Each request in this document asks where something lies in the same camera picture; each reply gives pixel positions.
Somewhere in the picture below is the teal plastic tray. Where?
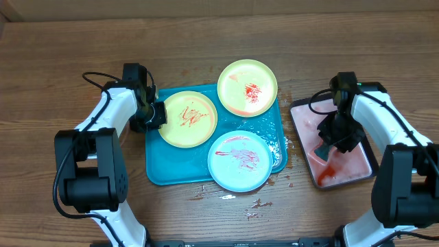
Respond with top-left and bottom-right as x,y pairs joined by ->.
145,84 -> 287,185

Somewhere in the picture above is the yellow plate with ketchup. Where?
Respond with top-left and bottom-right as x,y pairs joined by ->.
158,91 -> 218,148

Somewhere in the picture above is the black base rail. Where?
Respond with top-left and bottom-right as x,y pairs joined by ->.
144,237 -> 344,247

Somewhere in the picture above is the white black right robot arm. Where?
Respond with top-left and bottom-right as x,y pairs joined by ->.
314,72 -> 438,247

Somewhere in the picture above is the light blue plate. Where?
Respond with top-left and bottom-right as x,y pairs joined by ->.
207,130 -> 274,193

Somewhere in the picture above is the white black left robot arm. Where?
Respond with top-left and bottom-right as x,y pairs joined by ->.
52,63 -> 167,246

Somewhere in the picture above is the black rectangular water tray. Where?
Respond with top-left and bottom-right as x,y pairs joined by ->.
289,98 -> 379,189

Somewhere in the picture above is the pink green scrub sponge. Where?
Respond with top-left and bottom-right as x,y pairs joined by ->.
314,143 -> 333,162

